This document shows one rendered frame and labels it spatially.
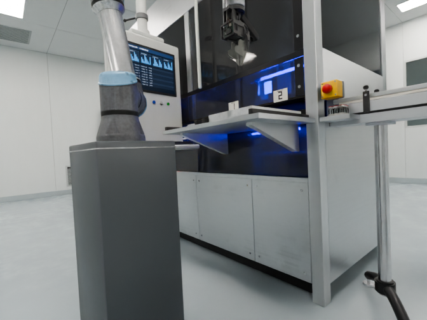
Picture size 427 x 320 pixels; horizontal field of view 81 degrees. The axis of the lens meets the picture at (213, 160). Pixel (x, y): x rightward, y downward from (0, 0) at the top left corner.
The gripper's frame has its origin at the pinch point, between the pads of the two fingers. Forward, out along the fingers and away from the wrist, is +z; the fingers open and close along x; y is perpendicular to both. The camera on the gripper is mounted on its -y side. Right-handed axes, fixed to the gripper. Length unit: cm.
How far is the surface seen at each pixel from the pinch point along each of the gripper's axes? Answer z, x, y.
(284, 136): 29.6, 2.6, -24.0
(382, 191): 56, 33, -50
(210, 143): 30, -47, -21
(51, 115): -57, -544, -7
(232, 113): 19.5, -4.2, 1.9
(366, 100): 16, 29, -45
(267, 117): 23.0, 11.1, -0.5
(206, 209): 76, -73, -36
